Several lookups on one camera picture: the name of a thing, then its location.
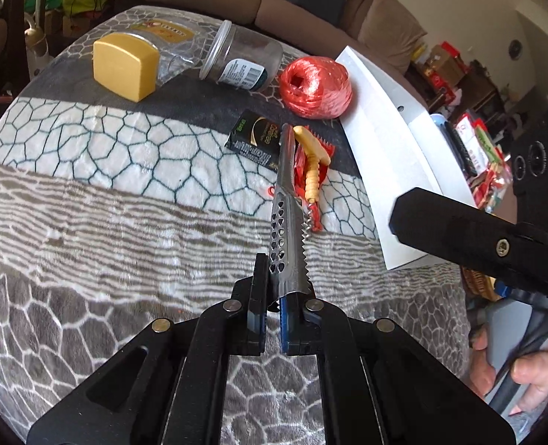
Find yellow-handled corkscrew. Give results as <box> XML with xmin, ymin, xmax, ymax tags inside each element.
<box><xmin>292</xmin><ymin>125</ymin><xmax>333</xmax><ymax>233</ymax></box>

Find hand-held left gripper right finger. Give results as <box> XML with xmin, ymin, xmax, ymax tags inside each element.
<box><xmin>278</xmin><ymin>290</ymin><xmax>519</xmax><ymax>445</ymax></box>

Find person's right hand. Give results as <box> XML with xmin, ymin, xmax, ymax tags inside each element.
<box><xmin>467</xmin><ymin>322</ymin><xmax>548</xmax><ymax>418</ymax></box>

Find white cardboard box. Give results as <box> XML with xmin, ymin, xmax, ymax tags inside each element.
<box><xmin>334</xmin><ymin>45</ymin><xmax>482</xmax><ymax>271</ymax></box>

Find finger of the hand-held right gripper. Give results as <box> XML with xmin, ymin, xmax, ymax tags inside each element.
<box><xmin>389</xmin><ymin>187</ymin><xmax>548</xmax><ymax>298</ymax></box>

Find clear plastic jar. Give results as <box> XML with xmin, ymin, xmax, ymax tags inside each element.
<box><xmin>199</xmin><ymin>19</ymin><xmax>284</xmax><ymax>93</ymax></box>

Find black foil packet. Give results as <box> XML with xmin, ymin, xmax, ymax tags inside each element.
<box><xmin>224</xmin><ymin>110</ymin><xmax>284</xmax><ymax>175</ymax></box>

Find gold-lidded glass jar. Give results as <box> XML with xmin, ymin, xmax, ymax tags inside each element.
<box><xmin>91</xmin><ymin>19</ymin><xmax>196</xmax><ymax>103</ymax></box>

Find red twine ball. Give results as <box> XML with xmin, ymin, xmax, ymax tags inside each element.
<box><xmin>278</xmin><ymin>56</ymin><xmax>354</xmax><ymax>120</ymax></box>

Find red gift boxes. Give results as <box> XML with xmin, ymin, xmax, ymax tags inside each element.
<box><xmin>421</xmin><ymin>41</ymin><xmax>463</xmax><ymax>103</ymax></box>

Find black speaker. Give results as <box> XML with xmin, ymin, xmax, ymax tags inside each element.
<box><xmin>509</xmin><ymin>101</ymin><xmax>548</xmax><ymax>243</ymax></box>

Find black remote control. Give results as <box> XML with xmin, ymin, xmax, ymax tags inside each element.
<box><xmin>440</xmin><ymin>120</ymin><xmax>481</xmax><ymax>177</ymax></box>

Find green red snack bag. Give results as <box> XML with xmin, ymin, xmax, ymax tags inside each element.
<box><xmin>475</xmin><ymin>145</ymin><xmax>512</xmax><ymax>210</ymax></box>

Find metal grater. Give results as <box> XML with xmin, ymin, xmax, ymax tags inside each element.
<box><xmin>269</xmin><ymin>123</ymin><xmax>314</xmax><ymax>300</ymax></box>

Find brown sofa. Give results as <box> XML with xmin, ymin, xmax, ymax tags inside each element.
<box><xmin>125</xmin><ymin>0</ymin><xmax>430</xmax><ymax>76</ymax></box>

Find red plastic packet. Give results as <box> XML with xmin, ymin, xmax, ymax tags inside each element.
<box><xmin>267</xmin><ymin>125</ymin><xmax>338</xmax><ymax>233</ymax></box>

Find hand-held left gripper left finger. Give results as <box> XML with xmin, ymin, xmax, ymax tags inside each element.
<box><xmin>27</xmin><ymin>254</ymin><xmax>270</xmax><ymax>445</ymax></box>

